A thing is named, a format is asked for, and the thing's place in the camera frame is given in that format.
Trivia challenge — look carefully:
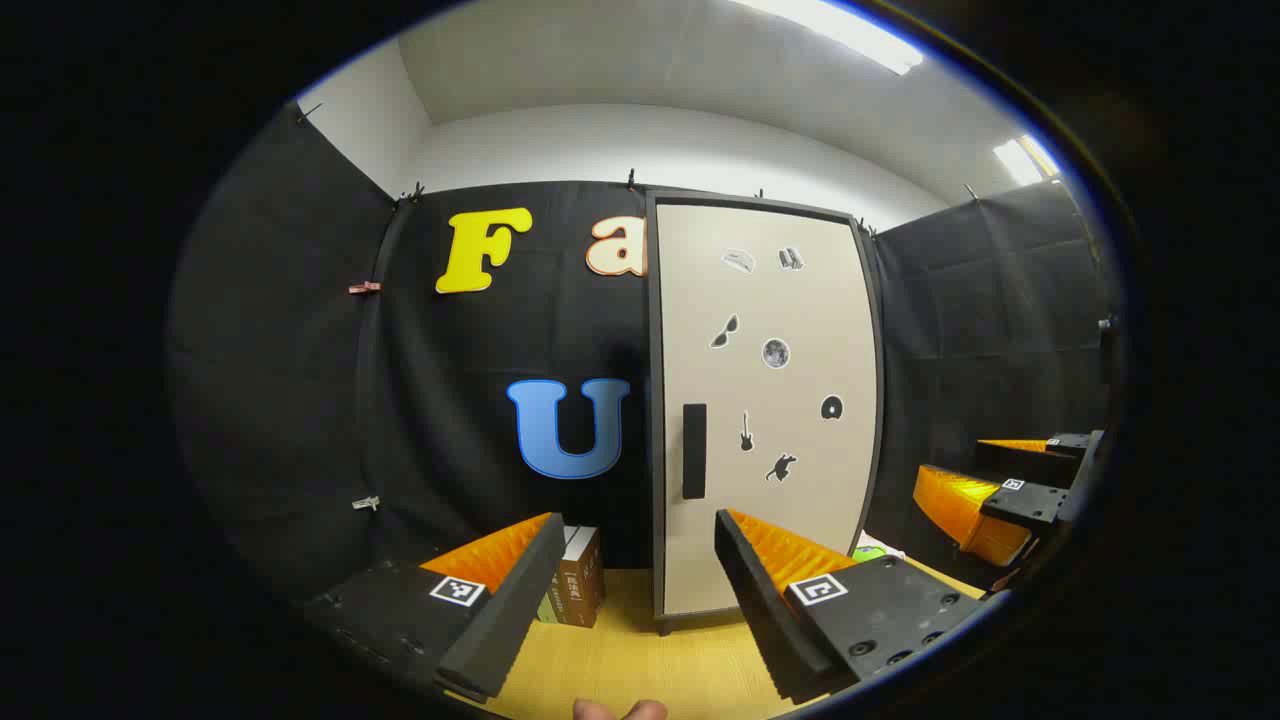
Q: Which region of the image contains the brown book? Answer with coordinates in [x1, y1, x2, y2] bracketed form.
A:
[553, 525, 607, 629]

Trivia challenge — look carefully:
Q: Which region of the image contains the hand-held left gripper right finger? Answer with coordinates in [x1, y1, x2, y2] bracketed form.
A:
[714, 508, 986, 704]

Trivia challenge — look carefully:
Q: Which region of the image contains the small ceiling light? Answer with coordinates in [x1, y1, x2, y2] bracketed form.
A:
[993, 134, 1063, 187]

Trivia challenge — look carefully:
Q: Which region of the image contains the dark grey cabinet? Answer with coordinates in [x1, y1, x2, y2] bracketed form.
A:
[645, 188, 887, 637]

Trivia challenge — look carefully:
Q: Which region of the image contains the long ceiling light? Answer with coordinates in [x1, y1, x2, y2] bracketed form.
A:
[735, 0, 925, 77]

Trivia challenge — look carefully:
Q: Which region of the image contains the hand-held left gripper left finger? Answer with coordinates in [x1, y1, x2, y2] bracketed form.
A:
[305, 512, 568, 704]

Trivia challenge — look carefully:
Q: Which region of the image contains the black backdrop cloth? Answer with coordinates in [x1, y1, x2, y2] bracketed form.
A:
[165, 100, 1113, 601]

